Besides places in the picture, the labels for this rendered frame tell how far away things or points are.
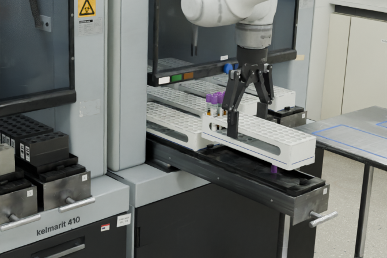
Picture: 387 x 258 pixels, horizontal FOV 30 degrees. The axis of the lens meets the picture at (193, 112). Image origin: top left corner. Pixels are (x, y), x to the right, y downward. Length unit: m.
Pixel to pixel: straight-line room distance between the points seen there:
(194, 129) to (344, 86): 2.61
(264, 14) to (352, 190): 2.32
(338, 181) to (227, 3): 2.57
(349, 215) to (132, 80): 1.94
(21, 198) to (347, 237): 2.00
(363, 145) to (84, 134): 0.76
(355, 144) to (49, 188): 0.85
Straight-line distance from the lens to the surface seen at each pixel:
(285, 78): 2.43
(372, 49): 4.32
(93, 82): 1.85
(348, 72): 4.43
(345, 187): 3.96
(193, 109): 2.12
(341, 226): 3.50
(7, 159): 1.75
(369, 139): 2.11
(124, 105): 1.93
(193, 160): 1.90
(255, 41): 1.73
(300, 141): 1.71
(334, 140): 2.07
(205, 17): 1.56
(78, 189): 1.79
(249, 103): 2.20
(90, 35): 1.82
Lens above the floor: 1.47
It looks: 17 degrees down
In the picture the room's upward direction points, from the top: 2 degrees clockwise
